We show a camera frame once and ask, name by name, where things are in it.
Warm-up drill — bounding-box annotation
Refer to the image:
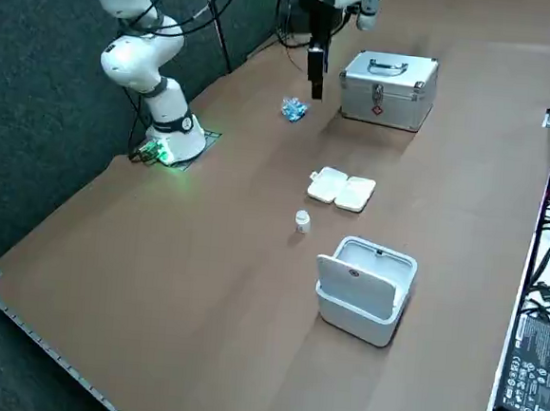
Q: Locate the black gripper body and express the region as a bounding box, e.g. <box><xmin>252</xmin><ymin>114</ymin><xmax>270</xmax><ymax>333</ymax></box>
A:
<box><xmin>307</xmin><ymin>0</ymin><xmax>345</xmax><ymax>54</ymax></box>

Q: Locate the small white medicine bottle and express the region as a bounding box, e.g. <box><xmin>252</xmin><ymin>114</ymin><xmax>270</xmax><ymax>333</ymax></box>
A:
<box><xmin>294</xmin><ymin>209</ymin><xmax>313</xmax><ymax>235</ymax></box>

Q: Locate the white open pill box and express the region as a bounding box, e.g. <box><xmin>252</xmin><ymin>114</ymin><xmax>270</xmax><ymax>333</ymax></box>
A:
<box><xmin>304</xmin><ymin>164</ymin><xmax>378</xmax><ymax>215</ymax></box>

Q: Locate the blue and white packet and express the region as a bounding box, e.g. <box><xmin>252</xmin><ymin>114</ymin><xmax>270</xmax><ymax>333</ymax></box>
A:
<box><xmin>280</xmin><ymin>95</ymin><xmax>310</xmax><ymax>123</ymax></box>

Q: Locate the aluminium first aid case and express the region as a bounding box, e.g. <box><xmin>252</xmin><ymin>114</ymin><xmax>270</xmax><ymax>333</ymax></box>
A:
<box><xmin>333</xmin><ymin>47</ymin><xmax>440</xmax><ymax>133</ymax></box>

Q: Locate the black stand pole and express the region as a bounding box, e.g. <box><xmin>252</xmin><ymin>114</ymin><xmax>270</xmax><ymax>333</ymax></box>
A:
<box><xmin>192</xmin><ymin>0</ymin><xmax>238</xmax><ymax>74</ymax></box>

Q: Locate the white bin with raised lid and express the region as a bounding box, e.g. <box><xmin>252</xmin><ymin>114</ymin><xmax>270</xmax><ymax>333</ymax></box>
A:
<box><xmin>310</xmin><ymin>233</ymin><xmax>420</xmax><ymax>350</ymax></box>

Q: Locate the black labelled power adapter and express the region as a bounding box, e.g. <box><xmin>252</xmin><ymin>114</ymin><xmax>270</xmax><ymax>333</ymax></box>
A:
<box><xmin>498</xmin><ymin>311</ymin><xmax>550</xmax><ymax>411</ymax></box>

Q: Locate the aluminium table edge rail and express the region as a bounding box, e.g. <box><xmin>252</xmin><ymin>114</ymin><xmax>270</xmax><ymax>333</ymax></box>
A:
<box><xmin>0</xmin><ymin>259</ymin><xmax>136</xmax><ymax>411</ymax></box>

